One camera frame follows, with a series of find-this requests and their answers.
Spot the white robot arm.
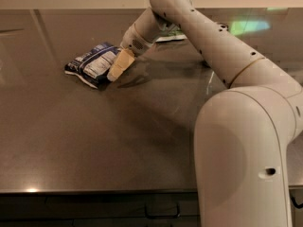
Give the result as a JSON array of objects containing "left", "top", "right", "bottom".
[{"left": 108, "top": 0, "right": 303, "bottom": 227}]

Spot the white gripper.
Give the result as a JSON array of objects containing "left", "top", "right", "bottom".
[{"left": 107, "top": 24, "right": 155, "bottom": 81}]

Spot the black side drawer handle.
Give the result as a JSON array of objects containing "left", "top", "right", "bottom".
[{"left": 290, "top": 190, "right": 303, "bottom": 209}]

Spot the silver blue drink can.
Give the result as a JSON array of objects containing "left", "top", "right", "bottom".
[{"left": 202, "top": 22, "right": 229, "bottom": 68}]

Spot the green chip bag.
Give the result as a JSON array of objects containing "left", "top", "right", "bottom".
[{"left": 156, "top": 26, "right": 187, "bottom": 43}]

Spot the blue chip bag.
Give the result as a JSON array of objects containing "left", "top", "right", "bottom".
[{"left": 64, "top": 42, "right": 120, "bottom": 89}]

